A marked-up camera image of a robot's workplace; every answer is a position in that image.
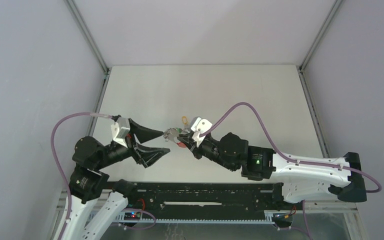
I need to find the green tag key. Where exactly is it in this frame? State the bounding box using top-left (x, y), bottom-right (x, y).
top-left (175, 127), bottom-right (183, 134)

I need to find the metal keyring holder red handle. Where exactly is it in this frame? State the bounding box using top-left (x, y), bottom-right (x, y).
top-left (163, 127), bottom-right (180, 146)

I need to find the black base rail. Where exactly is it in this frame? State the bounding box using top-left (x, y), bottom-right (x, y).
top-left (127, 182), bottom-right (302, 222)

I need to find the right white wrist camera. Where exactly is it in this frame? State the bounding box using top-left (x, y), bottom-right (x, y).
top-left (189, 116), bottom-right (213, 147)

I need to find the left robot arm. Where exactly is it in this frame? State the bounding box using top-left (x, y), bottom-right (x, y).
top-left (51, 112), bottom-right (170, 240)

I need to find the yellow tag key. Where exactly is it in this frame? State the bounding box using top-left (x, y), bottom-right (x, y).
top-left (181, 116), bottom-right (189, 129)

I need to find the white slotted cable duct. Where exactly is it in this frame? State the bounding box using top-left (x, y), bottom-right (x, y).
top-left (82, 211), bottom-right (279, 225)

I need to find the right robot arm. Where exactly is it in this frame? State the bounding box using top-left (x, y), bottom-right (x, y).
top-left (176, 132), bottom-right (367, 204)

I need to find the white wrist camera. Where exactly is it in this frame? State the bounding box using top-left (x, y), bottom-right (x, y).
top-left (189, 116), bottom-right (213, 147)
top-left (111, 115), bottom-right (131, 148)

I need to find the electronics board with leds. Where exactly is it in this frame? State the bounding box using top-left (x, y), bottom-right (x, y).
top-left (123, 212), bottom-right (142, 221)

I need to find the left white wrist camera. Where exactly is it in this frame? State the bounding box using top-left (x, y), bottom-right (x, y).
top-left (111, 115), bottom-right (131, 148)

